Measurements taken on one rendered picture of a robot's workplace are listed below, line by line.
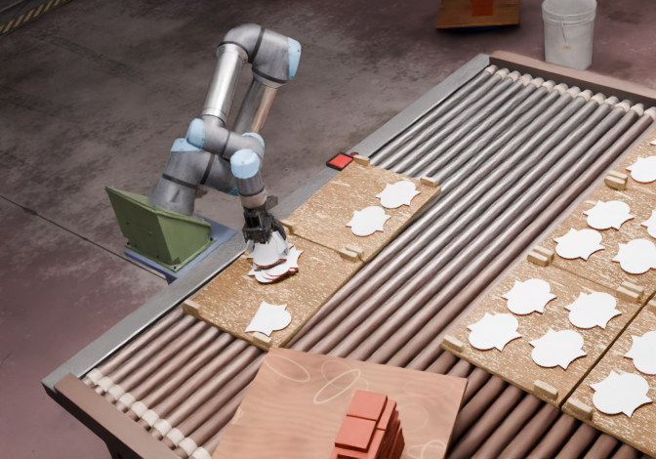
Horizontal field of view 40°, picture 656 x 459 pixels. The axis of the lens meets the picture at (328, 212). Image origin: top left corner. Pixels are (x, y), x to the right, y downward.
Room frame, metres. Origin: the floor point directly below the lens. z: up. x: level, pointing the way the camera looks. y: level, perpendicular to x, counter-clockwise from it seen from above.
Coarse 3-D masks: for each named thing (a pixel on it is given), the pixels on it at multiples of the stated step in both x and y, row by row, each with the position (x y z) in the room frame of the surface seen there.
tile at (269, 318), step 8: (264, 304) 1.90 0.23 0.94; (264, 312) 1.87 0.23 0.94; (272, 312) 1.86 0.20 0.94; (280, 312) 1.86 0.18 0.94; (256, 320) 1.84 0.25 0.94; (264, 320) 1.83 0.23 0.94; (272, 320) 1.83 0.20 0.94; (280, 320) 1.82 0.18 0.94; (288, 320) 1.81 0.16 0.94; (248, 328) 1.81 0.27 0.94; (256, 328) 1.81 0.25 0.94; (264, 328) 1.80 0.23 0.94; (272, 328) 1.80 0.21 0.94; (280, 328) 1.79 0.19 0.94
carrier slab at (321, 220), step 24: (360, 168) 2.49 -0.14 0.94; (336, 192) 2.38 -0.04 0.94; (360, 192) 2.35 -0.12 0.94; (432, 192) 2.28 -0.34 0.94; (288, 216) 2.30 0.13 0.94; (312, 216) 2.28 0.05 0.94; (336, 216) 2.25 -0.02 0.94; (408, 216) 2.18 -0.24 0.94; (312, 240) 2.15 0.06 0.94; (336, 240) 2.13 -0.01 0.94; (360, 240) 2.11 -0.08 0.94; (384, 240) 2.09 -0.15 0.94
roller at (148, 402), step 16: (528, 96) 2.79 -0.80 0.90; (496, 112) 2.69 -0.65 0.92; (480, 128) 2.62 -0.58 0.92; (464, 144) 2.55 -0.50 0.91; (448, 160) 2.48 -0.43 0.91; (416, 176) 2.41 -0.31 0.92; (224, 336) 1.83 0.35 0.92; (208, 352) 1.78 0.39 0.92; (192, 368) 1.74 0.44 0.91; (160, 384) 1.70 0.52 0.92; (176, 384) 1.69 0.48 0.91; (144, 400) 1.65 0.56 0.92; (160, 400) 1.65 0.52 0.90; (128, 416) 1.60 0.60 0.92
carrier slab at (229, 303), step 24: (288, 240) 2.18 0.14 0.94; (240, 264) 2.11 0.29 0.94; (312, 264) 2.04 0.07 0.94; (336, 264) 2.02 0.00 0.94; (360, 264) 2.00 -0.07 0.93; (216, 288) 2.02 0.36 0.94; (240, 288) 2.00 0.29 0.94; (264, 288) 1.98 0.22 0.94; (288, 288) 1.96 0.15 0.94; (312, 288) 1.94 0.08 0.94; (336, 288) 1.92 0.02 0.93; (192, 312) 1.94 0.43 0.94; (216, 312) 1.92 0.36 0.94; (240, 312) 1.90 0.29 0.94; (288, 312) 1.86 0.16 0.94; (312, 312) 1.84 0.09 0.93; (240, 336) 1.80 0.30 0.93; (288, 336) 1.77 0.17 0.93
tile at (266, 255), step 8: (272, 240) 2.13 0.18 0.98; (256, 248) 2.11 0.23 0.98; (264, 248) 2.10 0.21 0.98; (272, 248) 2.09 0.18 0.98; (248, 256) 2.07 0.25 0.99; (256, 256) 2.06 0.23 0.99; (264, 256) 2.06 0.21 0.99; (272, 256) 2.05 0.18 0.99; (280, 256) 2.04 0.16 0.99; (256, 264) 2.03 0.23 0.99; (264, 264) 2.02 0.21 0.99; (272, 264) 2.02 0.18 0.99
